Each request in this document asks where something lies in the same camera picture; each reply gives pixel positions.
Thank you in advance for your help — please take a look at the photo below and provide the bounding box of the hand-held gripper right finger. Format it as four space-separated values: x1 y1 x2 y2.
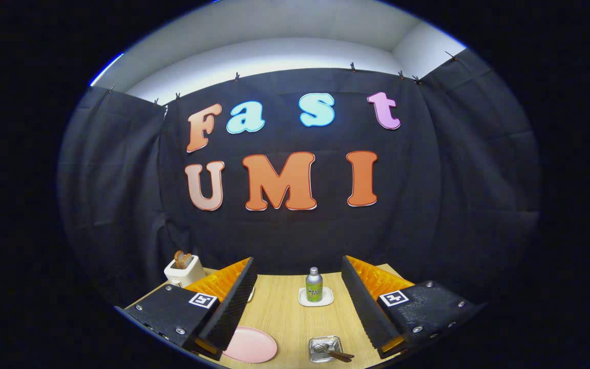
341 255 488 359

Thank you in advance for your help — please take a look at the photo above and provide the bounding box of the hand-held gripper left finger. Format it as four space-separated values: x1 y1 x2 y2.
116 256 259 362

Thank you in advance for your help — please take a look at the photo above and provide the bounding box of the steel fork with wooden handle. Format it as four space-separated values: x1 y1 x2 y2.
313 342 355 358

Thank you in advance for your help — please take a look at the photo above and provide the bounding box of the steel spoon with wooden handle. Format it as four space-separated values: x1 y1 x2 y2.
315 346 353 363

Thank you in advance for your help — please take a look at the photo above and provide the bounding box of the white square coaster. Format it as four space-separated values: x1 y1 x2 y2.
298 286 334 308

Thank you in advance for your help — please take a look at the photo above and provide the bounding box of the pink round plate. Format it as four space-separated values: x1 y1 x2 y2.
222 326 278 364

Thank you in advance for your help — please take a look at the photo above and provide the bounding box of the green soda bottle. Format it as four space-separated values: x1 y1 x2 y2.
305 267 323 303

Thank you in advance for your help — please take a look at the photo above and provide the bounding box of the cream white toaster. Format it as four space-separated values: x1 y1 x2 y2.
164 254 206 289

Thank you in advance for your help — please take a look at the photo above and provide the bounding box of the black backdrop cloth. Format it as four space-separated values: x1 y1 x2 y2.
57 49 541 308

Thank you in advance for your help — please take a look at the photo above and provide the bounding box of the metal wire cutlery basket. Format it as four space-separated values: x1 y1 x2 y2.
309 336 344 363

